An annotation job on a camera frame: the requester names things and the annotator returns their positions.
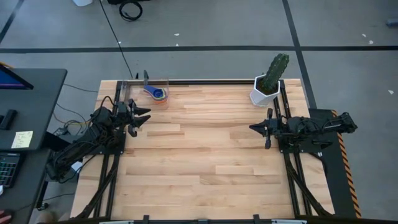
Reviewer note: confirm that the black frame clamp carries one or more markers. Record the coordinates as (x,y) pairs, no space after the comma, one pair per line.
(256,219)
(146,219)

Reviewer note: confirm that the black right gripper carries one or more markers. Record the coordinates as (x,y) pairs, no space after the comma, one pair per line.
(280,127)

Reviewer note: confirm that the dark grey desk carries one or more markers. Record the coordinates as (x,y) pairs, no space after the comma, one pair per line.
(28,193)

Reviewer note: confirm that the white paper sheet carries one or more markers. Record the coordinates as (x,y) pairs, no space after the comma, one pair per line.
(77,166)

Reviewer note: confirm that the small black bracket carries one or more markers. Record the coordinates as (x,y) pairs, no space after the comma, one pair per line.
(145,76)

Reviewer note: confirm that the white hexagonal planter pot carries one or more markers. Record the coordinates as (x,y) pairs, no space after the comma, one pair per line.
(259,98)

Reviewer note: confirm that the black aluminium table frame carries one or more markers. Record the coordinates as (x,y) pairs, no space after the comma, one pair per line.
(202,82)

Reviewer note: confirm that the person's hand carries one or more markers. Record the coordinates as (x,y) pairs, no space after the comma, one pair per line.
(4,217)

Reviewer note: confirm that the dark blue measuring cup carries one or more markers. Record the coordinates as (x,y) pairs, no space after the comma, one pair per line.
(158,92)

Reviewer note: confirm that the green cactus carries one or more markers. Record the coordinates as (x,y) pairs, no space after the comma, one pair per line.
(276,70)

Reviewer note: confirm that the clear plastic basket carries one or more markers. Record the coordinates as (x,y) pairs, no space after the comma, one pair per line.
(136,93)

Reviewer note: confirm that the white bin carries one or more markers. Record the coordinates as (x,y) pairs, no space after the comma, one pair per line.
(82,2)

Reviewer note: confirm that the black handheld device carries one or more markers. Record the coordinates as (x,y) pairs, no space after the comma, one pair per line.
(8,119)

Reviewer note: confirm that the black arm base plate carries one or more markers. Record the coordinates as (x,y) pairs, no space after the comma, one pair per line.
(119,151)
(298,150)

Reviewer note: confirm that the black backlit keyboard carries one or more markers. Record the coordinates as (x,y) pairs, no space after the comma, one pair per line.
(8,169)

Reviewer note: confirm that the black desk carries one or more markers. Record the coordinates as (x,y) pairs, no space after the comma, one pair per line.
(37,102)

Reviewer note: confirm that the yellow sticky note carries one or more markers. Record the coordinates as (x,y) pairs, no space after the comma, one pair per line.
(21,140)

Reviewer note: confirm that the black floor object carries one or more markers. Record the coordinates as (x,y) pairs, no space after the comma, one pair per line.
(115,1)

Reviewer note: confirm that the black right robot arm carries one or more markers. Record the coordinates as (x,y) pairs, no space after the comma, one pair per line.
(326,126)

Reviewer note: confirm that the computer monitor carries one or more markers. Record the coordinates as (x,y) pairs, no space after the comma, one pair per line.
(9,81)

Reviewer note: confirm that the black ramp with striped edge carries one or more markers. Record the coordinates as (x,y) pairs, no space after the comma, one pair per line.
(337,180)

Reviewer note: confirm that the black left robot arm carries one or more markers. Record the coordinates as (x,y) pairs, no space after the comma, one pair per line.
(77,149)

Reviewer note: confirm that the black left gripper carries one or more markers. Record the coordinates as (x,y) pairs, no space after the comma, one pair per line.
(124,113)

